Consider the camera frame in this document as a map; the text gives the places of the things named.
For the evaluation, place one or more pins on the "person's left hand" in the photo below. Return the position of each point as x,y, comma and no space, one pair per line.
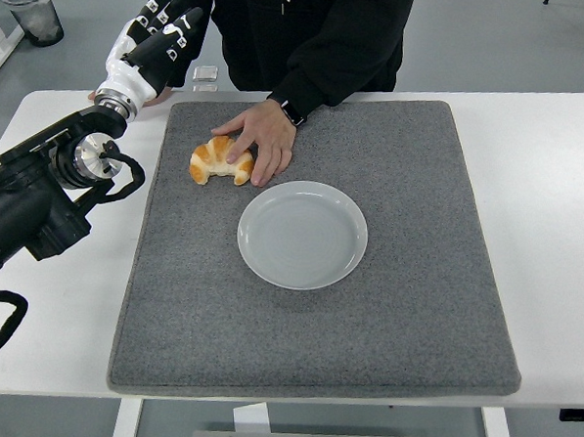
268,136

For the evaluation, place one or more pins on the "person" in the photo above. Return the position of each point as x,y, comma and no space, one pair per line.
336,30

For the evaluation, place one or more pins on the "golden croissant bread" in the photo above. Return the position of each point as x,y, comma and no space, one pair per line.
210,159

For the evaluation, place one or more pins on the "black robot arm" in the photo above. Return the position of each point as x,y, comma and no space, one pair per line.
17,208

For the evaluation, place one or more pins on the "grey felt mat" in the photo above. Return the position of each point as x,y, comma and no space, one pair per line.
376,322

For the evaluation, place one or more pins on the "white table leg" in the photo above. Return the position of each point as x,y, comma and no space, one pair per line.
123,433
495,428

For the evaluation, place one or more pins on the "pale grey round plate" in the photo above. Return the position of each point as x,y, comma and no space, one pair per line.
303,237

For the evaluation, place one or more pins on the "white table bracket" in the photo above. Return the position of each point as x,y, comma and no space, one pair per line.
251,419

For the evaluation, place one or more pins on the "black wristwatch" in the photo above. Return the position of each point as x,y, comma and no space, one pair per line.
292,114

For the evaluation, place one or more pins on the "dark trash bin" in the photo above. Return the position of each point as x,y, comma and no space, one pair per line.
42,26

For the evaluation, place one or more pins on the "person's right hand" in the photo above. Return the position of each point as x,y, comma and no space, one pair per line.
161,94

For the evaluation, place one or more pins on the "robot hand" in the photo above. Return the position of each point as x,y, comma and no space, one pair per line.
128,80

